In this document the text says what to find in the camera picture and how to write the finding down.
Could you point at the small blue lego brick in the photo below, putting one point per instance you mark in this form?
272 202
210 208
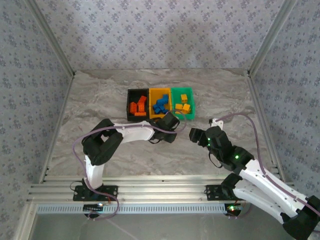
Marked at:
156 107

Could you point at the orange lego brick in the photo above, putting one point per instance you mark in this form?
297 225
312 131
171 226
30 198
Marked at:
140 114
133 107
142 99
140 107

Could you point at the large blue lego brick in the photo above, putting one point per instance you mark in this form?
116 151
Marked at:
160 102

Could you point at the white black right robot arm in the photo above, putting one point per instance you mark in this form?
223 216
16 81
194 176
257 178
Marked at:
262 180

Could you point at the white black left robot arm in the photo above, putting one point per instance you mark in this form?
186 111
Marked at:
135 131

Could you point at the yellow plastic bin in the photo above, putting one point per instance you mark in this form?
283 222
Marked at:
155 93

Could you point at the green plastic bin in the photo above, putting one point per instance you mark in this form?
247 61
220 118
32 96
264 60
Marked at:
176 93

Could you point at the black plastic bin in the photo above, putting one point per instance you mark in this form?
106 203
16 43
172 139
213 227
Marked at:
131 93

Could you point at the right controller circuit board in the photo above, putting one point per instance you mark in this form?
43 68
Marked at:
232 208

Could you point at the controller circuit board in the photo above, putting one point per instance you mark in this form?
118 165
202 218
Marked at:
232 208
92 207

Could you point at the left controller circuit board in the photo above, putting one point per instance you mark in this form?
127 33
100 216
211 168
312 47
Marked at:
92 207

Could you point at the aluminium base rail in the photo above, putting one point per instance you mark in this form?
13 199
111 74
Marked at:
162 190

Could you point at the aluminium table side rail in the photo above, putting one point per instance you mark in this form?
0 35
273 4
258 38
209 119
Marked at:
261 112
60 117

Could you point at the aluminium frame post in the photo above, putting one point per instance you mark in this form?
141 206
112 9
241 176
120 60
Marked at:
52 37
272 37

